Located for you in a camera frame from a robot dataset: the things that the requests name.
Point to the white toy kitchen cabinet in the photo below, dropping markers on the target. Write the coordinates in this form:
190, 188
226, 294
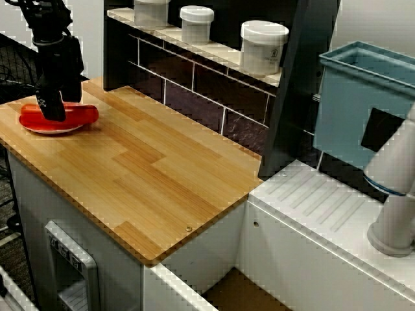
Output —
107, 246

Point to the red toy sausage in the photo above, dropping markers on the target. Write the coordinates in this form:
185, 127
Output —
84, 114

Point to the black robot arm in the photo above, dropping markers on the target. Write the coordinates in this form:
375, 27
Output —
42, 19

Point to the dark grey upright side panel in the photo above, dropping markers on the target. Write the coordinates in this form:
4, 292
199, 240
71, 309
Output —
298, 97

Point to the white plastic jar with lid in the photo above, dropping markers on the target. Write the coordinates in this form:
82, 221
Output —
264, 48
197, 27
152, 14

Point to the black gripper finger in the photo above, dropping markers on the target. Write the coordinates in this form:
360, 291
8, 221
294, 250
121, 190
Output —
72, 90
52, 105

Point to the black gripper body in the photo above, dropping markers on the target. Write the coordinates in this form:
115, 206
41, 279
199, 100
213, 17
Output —
60, 61

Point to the grey toy faucet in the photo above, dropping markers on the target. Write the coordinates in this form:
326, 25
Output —
394, 194

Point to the dark tiled backsplash panel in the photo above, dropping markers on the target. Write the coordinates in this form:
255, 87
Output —
201, 90

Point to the red round plate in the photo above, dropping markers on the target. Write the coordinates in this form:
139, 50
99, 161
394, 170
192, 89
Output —
35, 127

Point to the white toy sink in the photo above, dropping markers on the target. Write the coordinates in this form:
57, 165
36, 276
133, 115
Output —
308, 233

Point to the grey dishwasher front panel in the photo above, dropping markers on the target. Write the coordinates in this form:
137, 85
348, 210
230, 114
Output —
81, 265

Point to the cream shelf ledge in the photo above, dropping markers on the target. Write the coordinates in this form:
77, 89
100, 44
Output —
227, 53

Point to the blue plastic bin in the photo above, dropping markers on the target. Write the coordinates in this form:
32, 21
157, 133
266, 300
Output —
343, 103

